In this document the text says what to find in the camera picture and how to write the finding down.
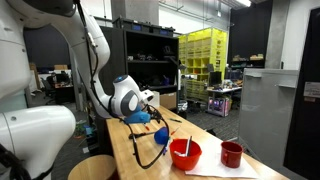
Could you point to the white paper notice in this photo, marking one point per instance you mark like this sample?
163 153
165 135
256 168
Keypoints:
312 89

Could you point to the blue capped whiteboard marker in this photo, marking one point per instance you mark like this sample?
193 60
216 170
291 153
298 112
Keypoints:
164 150

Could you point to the black door panel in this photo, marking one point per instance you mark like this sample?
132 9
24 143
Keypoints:
306 133

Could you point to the black scissors orange pivot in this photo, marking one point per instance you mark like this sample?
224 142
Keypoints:
134 136

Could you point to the white paper sheet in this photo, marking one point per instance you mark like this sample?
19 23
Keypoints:
216 168

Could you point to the orange marker cap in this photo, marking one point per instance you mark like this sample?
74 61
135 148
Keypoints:
147 127

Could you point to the black office chair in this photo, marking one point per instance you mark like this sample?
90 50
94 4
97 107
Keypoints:
48 89

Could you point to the dark desk monitor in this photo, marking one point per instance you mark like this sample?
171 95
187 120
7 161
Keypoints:
62 77

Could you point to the white plastic spoon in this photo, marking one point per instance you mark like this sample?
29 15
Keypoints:
180 153

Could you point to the black clamp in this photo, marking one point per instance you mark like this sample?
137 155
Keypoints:
210 131

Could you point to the slim grey marker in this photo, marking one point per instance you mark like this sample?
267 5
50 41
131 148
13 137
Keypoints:
189 145

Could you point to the grey waste basket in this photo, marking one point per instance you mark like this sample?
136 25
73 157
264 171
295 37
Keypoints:
182 107

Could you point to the blue plastic cup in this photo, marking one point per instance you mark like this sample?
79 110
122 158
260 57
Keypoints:
161 136

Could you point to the grey metal cabinet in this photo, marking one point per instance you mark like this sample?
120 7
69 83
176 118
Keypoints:
266 116

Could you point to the black bin blue label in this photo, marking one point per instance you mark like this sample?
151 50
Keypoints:
163 31
136 26

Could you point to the cluttered wall shelf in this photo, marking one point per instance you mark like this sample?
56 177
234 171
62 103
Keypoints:
248 58

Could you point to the black computer monitor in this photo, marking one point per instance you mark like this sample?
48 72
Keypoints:
215 78

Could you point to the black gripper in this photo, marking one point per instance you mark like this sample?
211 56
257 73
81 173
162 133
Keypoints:
154 113

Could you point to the black shelving unit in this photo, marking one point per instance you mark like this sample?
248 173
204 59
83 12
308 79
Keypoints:
150 50

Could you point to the green plastic crate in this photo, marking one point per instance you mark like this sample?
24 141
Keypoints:
81 130

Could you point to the clear plastic container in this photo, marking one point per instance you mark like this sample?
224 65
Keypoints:
156 100

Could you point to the orange marker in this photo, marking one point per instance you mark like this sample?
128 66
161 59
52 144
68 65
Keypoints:
175 130

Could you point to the dark office desk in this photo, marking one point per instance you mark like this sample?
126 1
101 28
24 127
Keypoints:
65 93

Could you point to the red bowl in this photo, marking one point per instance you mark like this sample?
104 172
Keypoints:
185 160

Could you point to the blue plastic box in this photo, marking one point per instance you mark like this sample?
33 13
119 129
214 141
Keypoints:
90 130

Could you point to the yellow bin rack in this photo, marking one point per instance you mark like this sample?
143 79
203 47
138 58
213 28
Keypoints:
203 50

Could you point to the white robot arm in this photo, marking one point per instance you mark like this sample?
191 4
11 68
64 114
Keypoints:
33 133

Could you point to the glowing desktop computer case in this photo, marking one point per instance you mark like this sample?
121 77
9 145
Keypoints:
218 106

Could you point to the white work desk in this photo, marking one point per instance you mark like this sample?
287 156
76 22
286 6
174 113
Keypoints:
226 89

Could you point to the red mug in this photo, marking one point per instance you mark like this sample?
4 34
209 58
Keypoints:
232 155

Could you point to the cardboard box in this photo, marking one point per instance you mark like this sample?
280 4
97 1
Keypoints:
168 100

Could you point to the round wooden stool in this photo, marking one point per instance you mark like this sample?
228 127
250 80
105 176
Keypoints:
93 168

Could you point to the ceiling light panel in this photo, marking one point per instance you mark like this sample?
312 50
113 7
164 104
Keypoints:
245 2

